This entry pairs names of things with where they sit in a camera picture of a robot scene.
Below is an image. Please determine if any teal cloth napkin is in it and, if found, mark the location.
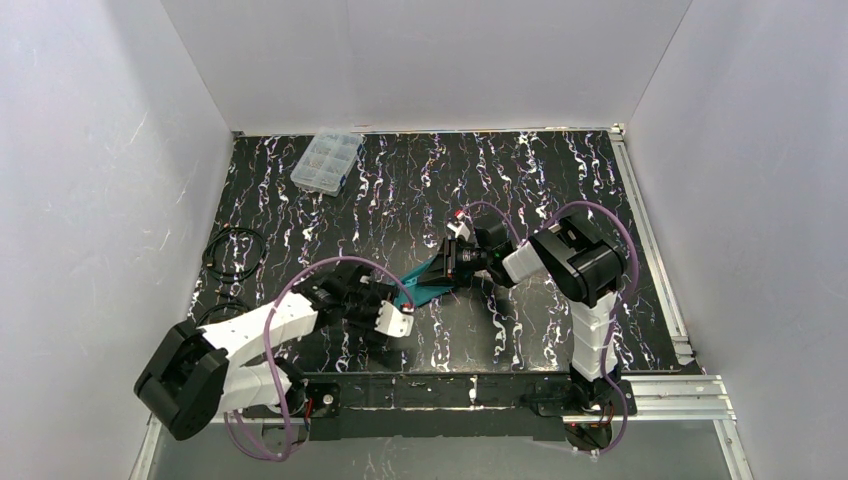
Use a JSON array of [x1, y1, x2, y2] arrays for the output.
[[393, 257, 457, 308]]

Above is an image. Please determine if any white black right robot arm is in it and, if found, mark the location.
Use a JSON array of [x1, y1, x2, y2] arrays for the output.
[[401, 213, 627, 382]]

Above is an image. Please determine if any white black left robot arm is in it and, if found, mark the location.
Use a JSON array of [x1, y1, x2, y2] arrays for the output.
[[133, 256, 415, 440]]

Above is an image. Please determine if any clear plastic screw organizer box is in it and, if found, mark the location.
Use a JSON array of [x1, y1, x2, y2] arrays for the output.
[[290, 128, 364, 197]]

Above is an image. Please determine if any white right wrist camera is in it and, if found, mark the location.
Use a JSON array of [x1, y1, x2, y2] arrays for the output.
[[447, 210, 471, 241]]

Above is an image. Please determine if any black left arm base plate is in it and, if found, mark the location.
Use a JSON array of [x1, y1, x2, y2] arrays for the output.
[[241, 374, 342, 422]]

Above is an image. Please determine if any black coiled cable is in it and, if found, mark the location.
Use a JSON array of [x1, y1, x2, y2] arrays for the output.
[[195, 227, 266, 326]]

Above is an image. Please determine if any aluminium right side rail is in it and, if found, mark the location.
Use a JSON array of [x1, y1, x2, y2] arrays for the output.
[[609, 123, 695, 366]]

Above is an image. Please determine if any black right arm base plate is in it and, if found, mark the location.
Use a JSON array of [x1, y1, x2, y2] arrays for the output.
[[519, 375, 638, 420]]

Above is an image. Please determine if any aluminium front frame rail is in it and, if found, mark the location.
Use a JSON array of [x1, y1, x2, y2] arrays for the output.
[[148, 374, 738, 425]]

